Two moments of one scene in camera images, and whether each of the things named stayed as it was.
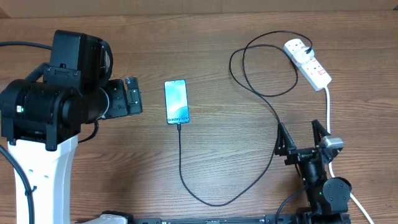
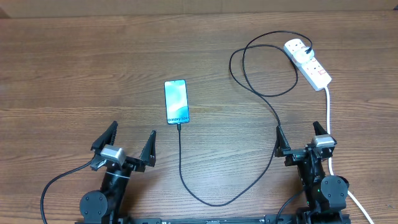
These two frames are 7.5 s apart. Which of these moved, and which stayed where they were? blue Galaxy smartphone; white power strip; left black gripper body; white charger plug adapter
Moved: left black gripper body
Stayed: white charger plug adapter; white power strip; blue Galaxy smartphone
